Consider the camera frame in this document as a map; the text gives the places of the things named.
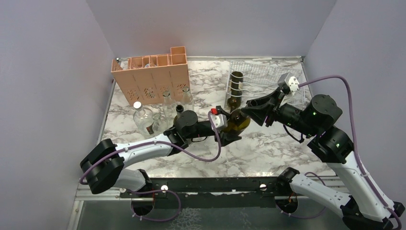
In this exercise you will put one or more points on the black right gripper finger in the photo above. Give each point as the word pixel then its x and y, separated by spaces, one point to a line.
pixel 262 102
pixel 258 115

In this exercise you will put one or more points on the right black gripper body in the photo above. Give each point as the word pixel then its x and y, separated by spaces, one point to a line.
pixel 274 109

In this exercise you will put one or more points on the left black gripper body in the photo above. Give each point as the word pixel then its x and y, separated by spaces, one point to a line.
pixel 219 109

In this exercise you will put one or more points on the green wine bottle silver neck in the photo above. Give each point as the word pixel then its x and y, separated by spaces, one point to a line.
pixel 237 122

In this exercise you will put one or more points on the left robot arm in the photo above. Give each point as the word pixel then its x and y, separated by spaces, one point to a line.
pixel 104 167

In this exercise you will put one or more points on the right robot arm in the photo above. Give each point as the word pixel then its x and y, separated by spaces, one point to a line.
pixel 364 206

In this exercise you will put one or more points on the green Primitivo wine bottle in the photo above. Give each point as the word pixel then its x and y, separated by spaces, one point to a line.
pixel 179 110

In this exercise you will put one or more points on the small clear glass bottle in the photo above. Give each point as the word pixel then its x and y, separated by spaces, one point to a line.
pixel 159 123

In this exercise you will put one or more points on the clear bottle silver cap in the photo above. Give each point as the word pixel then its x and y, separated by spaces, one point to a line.
pixel 142 118

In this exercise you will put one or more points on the peach plastic crate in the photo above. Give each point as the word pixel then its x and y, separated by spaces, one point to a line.
pixel 146 78

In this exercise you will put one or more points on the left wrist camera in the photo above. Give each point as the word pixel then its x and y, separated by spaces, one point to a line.
pixel 219 120

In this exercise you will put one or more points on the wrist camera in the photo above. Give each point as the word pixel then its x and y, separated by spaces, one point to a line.
pixel 219 120
pixel 288 83

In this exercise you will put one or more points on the white wire wine rack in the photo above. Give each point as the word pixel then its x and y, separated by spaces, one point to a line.
pixel 259 79

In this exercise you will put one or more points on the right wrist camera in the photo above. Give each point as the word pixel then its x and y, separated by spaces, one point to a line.
pixel 288 83

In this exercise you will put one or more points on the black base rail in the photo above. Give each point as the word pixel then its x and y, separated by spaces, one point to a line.
pixel 220 192

